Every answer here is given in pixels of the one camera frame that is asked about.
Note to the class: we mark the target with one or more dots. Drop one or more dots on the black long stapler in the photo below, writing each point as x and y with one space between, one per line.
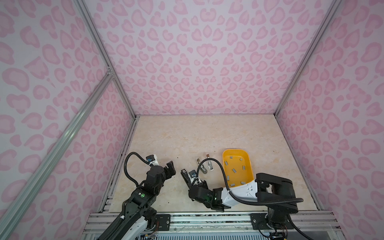
186 178

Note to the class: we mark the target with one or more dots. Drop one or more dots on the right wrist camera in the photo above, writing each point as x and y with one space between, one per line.
192 175

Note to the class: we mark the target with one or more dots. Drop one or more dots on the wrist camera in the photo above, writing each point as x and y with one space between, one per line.
152 160
192 175

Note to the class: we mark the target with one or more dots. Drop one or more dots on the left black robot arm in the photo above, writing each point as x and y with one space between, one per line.
137 214

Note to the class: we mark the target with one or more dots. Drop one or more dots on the aluminium frame left diagonal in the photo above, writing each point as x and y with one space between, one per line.
21 204

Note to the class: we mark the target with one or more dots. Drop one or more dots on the grey mini stapler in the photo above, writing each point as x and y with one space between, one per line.
202 167

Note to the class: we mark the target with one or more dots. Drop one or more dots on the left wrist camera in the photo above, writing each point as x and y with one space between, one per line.
152 160

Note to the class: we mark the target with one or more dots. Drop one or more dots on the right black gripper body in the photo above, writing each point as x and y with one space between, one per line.
207 204

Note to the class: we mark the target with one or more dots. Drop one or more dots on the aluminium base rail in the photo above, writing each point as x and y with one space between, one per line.
318 225

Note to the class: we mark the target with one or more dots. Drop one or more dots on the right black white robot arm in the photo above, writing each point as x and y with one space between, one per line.
276 193

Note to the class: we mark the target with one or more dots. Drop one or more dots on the yellow plastic tray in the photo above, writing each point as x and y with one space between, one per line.
236 159

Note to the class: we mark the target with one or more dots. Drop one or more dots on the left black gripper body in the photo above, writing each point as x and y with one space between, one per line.
163 179

